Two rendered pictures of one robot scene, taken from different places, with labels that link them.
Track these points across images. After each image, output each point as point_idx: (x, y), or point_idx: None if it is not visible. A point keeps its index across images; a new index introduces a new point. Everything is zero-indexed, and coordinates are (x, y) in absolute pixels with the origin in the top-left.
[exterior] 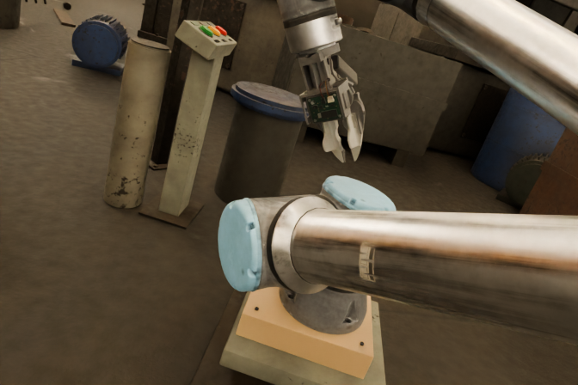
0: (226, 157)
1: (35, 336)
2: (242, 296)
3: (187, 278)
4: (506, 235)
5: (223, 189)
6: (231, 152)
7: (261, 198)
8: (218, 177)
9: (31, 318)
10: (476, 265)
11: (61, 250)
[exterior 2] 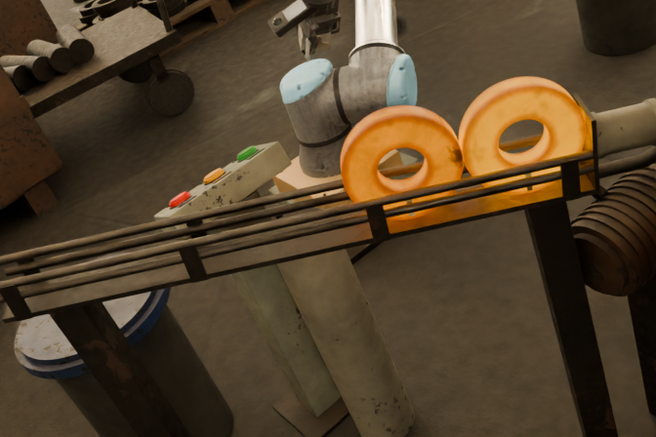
0: (199, 389)
1: (529, 234)
2: (352, 249)
3: (384, 282)
4: None
5: (225, 415)
6: (196, 371)
7: (383, 66)
8: (212, 434)
9: (531, 247)
10: None
11: (494, 320)
